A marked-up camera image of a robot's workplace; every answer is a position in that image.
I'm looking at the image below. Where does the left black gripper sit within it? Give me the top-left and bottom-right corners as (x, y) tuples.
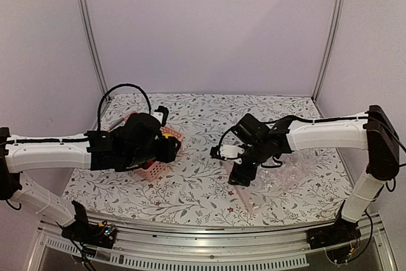
(124, 135), (181, 168)

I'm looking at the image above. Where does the yellow toy pepper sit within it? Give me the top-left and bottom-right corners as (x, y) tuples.
(163, 133), (177, 140)

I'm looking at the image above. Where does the clear zip top bag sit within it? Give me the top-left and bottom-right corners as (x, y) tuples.
(229, 151), (317, 214)

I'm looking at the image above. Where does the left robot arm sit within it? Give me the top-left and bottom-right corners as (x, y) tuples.
(1, 113), (181, 242)

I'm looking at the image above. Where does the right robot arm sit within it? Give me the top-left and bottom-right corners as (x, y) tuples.
(219, 105), (402, 243)

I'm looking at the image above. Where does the pink plastic basket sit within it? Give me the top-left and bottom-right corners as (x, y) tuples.
(108, 111), (184, 182)

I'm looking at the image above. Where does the floral table mat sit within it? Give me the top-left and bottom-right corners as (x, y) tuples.
(63, 94), (351, 227)

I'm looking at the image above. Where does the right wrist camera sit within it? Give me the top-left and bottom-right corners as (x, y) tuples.
(210, 145), (244, 161)

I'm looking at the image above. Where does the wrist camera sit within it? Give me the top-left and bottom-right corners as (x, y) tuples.
(210, 145), (244, 161)
(151, 105), (169, 127)

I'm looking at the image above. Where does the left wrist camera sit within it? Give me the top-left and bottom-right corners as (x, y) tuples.
(151, 105), (169, 127)

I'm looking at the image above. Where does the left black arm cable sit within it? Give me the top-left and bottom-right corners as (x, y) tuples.
(96, 83), (152, 132)

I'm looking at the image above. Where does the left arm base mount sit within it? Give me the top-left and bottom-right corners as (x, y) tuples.
(62, 201), (117, 249)

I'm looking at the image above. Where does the aluminium front rail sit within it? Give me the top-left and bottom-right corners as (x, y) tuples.
(27, 212), (397, 271)

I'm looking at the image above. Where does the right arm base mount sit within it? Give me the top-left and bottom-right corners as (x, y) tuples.
(306, 218), (361, 265)

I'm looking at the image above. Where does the left aluminium frame post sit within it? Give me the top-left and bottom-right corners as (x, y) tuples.
(77, 0), (108, 95)

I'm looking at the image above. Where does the aluminium frame post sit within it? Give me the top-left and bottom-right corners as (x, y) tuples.
(77, 0), (108, 95)
(311, 0), (344, 104)

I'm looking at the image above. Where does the right aluminium frame post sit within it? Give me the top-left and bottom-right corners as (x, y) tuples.
(311, 0), (344, 104)

